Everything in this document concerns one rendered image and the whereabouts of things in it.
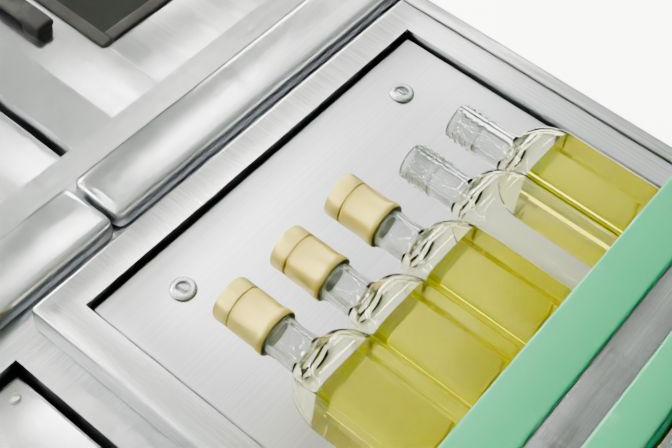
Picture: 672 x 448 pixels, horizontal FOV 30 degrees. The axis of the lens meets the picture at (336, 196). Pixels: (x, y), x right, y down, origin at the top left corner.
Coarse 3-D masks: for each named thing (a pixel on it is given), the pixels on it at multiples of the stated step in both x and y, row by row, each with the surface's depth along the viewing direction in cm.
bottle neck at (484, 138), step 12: (468, 108) 94; (456, 120) 93; (468, 120) 93; (480, 120) 93; (492, 120) 93; (456, 132) 93; (468, 132) 93; (480, 132) 92; (492, 132) 92; (504, 132) 92; (468, 144) 93; (480, 144) 92; (492, 144) 92; (504, 144) 92; (480, 156) 93; (492, 156) 92
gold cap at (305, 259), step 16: (288, 240) 85; (304, 240) 85; (320, 240) 85; (272, 256) 85; (288, 256) 84; (304, 256) 84; (320, 256) 84; (336, 256) 84; (288, 272) 85; (304, 272) 84; (320, 272) 83; (304, 288) 85
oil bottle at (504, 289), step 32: (448, 224) 85; (416, 256) 83; (448, 256) 83; (480, 256) 83; (512, 256) 83; (448, 288) 82; (480, 288) 82; (512, 288) 82; (544, 288) 82; (512, 320) 80; (544, 320) 80
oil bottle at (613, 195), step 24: (528, 144) 90; (552, 144) 90; (576, 144) 90; (504, 168) 90; (528, 168) 89; (552, 168) 89; (576, 168) 89; (600, 168) 89; (624, 168) 89; (576, 192) 87; (600, 192) 88; (624, 192) 88; (648, 192) 88; (600, 216) 86; (624, 216) 86
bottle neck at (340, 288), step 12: (348, 264) 84; (336, 276) 83; (348, 276) 83; (360, 276) 84; (324, 288) 84; (336, 288) 83; (348, 288) 83; (360, 288) 83; (324, 300) 85; (336, 300) 83; (348, 300) 83
